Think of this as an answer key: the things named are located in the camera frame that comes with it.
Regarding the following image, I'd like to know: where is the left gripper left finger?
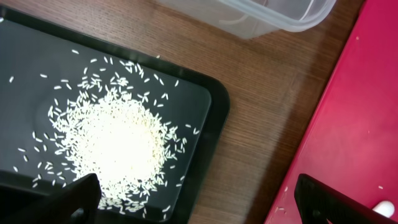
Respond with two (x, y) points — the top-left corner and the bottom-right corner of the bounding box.
(1, 174), (101, 224)

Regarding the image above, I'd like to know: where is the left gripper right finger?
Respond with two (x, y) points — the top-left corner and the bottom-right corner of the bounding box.
(294, 174), (397, 224)

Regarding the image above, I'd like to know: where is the white rice pile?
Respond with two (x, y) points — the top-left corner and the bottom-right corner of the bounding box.
(8, 48), (201, 220)

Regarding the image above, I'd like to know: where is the red serving tray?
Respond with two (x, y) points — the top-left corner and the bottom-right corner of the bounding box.
(266, 0), (397, 223)

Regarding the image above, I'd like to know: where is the white plastic spoon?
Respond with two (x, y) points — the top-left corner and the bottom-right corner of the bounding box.
(373, 200), (395, 218)

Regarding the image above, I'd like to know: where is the black plastic tray bin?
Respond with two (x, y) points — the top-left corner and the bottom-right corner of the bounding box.
(1, 5), (229, 224)

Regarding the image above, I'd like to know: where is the clear plastic bin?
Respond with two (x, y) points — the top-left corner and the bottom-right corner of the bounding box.
(158, 0), (336, 39)

